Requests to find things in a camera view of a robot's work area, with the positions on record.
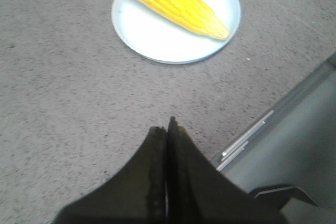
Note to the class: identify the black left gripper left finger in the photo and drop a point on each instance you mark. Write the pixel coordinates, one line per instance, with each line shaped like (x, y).
(135, 194)

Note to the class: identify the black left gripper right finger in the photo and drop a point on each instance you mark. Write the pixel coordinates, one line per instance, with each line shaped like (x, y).
(198, 193)

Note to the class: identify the yellow corn cob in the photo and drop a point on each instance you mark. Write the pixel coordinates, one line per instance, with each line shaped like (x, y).
(193, 15)

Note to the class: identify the white round plate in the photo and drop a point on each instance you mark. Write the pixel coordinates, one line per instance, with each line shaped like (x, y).
(161, 40)

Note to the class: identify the silver metal rail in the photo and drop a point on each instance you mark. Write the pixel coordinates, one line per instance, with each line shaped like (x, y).
(228, 154)

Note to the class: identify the black angular bracket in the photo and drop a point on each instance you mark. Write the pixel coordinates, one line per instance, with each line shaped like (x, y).
(279, 195)

